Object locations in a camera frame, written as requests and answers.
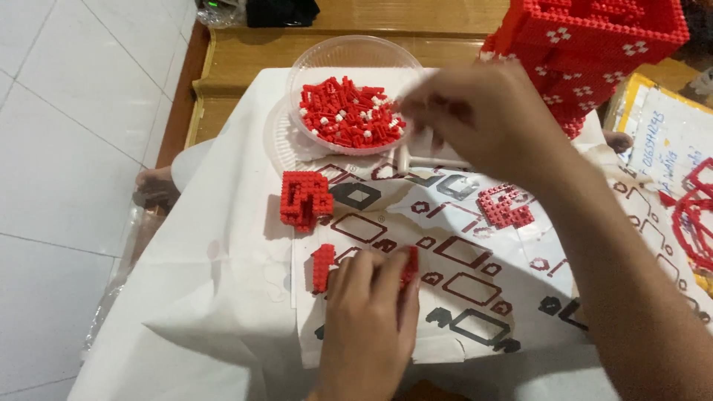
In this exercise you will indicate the person's left hand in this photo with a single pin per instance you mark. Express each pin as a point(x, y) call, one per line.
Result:
point(365, 328)

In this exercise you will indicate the person's right hand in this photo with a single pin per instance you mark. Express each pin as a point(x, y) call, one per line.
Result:
point(496, 122)

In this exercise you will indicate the person's right fingers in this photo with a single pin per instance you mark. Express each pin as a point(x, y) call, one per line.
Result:
point(431, 114)

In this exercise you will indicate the red brick frame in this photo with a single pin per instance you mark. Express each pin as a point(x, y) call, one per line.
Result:
point(322, 267)

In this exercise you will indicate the white brick separator tool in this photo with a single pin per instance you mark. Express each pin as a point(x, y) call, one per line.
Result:
point(429, 161)

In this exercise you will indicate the pile of red white bricks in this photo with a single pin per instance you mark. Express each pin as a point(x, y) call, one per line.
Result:
point(348, 114)

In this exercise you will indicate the clear plastic bowl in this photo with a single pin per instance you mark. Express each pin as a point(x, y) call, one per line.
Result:
point(334, 61)

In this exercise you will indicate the flat red brick plate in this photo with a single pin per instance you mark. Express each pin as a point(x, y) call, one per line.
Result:
point(504, 209)

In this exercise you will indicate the white ribbed plastic lid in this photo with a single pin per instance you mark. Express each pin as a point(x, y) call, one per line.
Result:
point(281, 145)

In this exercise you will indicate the chunky red brick block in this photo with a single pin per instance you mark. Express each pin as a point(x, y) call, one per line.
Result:
point(303, 200)

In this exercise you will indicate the printed building instruction sheet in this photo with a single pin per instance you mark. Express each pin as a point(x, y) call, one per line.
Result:
point(473, 278)

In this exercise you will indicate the tall red brick tower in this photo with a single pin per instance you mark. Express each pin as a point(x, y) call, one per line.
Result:
point(590, 50)

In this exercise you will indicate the black bag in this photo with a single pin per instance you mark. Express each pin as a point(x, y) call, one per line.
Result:
point(281, 12)

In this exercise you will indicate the wooden steps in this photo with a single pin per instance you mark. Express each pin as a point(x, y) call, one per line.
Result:
point(256, 55)

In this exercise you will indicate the yellow edged handwritten parcel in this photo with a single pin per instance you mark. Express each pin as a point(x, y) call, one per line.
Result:
point(663, 133)

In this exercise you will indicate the clear plastic bag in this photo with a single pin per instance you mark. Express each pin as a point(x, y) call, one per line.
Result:
point(220, 11)

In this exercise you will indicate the creased instruction sheet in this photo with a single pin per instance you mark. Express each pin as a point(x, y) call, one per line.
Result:
point(651, 234)

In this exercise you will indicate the white table cloth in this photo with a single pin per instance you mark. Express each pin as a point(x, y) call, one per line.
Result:
point(217, 278)

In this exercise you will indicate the person's left foot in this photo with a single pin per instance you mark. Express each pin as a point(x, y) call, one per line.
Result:
point(159, 186)

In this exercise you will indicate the round red brick wheel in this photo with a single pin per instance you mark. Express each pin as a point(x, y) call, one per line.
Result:
point(696, 217)

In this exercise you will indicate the clear plastic sheet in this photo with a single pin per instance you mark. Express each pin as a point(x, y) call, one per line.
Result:
point(120, 267)

